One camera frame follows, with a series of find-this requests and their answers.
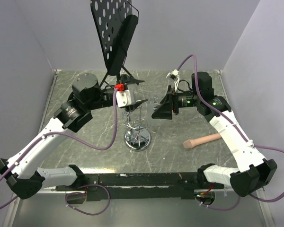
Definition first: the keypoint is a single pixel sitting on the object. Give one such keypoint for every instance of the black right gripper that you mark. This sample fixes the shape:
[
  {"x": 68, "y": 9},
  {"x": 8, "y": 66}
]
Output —
[{"x": 164, "y": 110}]

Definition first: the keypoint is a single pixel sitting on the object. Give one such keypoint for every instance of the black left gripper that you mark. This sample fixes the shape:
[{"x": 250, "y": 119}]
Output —
[{"x": 127, "y": 80}]

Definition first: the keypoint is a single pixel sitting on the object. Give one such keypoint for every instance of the clear wine glass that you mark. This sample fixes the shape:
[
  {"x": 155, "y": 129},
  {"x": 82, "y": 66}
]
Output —
[{"x": 152, "y": 103}]

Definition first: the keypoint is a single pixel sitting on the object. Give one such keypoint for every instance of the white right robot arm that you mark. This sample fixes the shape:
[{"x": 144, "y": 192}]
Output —
[{"x": 253, "y": 170}]

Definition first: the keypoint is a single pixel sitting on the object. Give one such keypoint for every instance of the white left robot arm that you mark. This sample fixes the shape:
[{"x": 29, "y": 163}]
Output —
[{"x": 23, "y": 173}]

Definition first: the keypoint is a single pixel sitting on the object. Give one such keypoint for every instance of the chrome wine glass rack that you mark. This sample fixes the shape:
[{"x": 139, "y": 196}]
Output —
[{"x": 137, "y": 135}]

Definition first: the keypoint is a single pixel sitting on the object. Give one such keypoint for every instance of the black music stand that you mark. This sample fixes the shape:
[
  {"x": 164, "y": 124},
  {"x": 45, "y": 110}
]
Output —
[{"x": 115, "y": 21}]

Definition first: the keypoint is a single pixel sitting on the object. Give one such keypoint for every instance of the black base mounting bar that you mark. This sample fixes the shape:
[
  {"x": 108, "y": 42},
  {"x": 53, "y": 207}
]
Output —
[{"x": 143, "y": 185}]

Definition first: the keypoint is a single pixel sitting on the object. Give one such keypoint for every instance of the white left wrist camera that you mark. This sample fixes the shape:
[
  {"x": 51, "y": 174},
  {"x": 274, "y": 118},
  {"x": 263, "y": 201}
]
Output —
[{"x": 124, "y": 97}]

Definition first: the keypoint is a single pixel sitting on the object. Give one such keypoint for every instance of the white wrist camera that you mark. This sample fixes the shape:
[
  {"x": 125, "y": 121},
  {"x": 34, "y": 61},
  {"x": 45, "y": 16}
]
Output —
[
  {"x": 173, "y": 75},
  {"x": 124, "y": 97}
]

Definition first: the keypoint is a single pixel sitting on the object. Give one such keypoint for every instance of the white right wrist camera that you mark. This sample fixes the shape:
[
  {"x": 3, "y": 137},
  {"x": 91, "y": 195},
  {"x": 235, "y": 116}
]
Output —
[{"x": 173, "y": 75}]

